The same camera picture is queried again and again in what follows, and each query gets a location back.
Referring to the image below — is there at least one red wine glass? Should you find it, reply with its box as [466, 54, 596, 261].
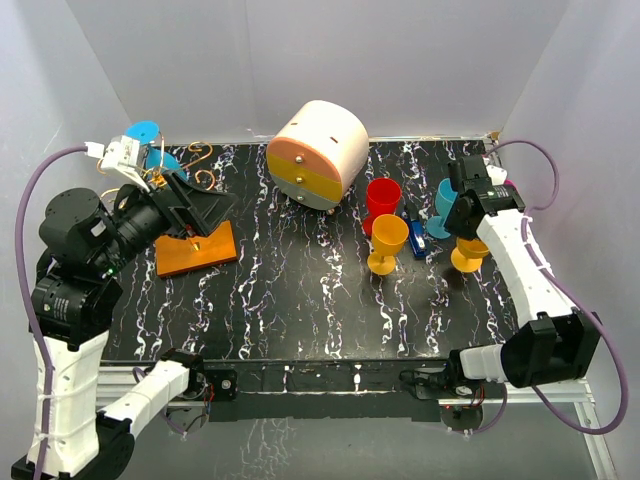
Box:
[362, 178, 402, 237]

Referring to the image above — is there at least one yellow wine glass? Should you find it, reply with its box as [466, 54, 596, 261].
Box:
[450, 237, 489, 273]
[367, 214, 409, 276]

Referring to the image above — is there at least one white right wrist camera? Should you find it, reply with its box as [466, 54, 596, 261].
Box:
[483, 157, 508, 186]

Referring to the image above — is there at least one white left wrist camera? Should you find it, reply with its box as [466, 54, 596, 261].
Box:
[84, 135, 149, 191]

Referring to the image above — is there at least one black front mounting rail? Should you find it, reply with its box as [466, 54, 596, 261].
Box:
[99, 357, 481, 426]

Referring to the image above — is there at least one gold wire glass rack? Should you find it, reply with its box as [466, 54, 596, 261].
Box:
[97, 124, 239, 279]

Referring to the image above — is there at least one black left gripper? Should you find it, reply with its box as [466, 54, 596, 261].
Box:
[94, 167, 238, 272]

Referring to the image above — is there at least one blue wine glass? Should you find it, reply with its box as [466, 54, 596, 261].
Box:
[426, 178, 457, 239]
[125, 120, 188, 180]

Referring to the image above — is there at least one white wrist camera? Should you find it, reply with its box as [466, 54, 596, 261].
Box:
[84, 135, 149, 191]
[483, 157, 508, 186]

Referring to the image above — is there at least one round three-drawer cabinet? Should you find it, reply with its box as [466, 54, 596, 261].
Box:
[266, 100, 369, 211]

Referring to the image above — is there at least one blue stapler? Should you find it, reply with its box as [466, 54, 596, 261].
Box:
[401, 202, 427, 259]

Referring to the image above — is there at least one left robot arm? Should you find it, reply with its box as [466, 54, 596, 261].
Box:
[11, 172, 237, 479]

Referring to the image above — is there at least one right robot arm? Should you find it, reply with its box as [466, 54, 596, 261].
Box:
[443, 155, 600, 397]

